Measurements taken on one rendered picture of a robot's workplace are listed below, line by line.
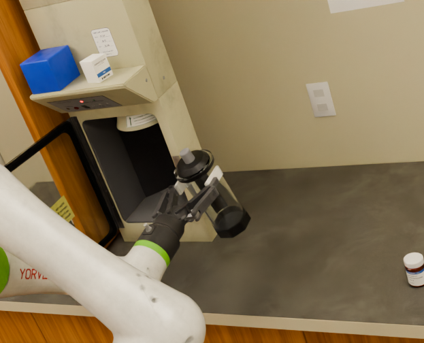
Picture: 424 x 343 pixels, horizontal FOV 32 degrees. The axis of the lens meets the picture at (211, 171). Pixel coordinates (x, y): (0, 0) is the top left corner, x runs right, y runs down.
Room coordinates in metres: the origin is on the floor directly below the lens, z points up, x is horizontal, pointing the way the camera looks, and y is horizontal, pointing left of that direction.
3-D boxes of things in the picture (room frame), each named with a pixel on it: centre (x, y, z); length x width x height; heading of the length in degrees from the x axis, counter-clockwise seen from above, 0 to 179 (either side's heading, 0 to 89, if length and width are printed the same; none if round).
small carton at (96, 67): (1.86, 0.19, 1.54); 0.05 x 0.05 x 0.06; 41
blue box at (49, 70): (1.94, 0.32, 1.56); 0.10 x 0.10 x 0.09; 56
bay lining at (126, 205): (2.04, 0.13, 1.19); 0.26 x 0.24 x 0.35; 56
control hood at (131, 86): (1.89, 0.23, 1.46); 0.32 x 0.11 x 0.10; 56
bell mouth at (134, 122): (2.01, 0.13, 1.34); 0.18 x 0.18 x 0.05
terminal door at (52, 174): (1.89, 0.44, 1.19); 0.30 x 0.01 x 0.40; 139
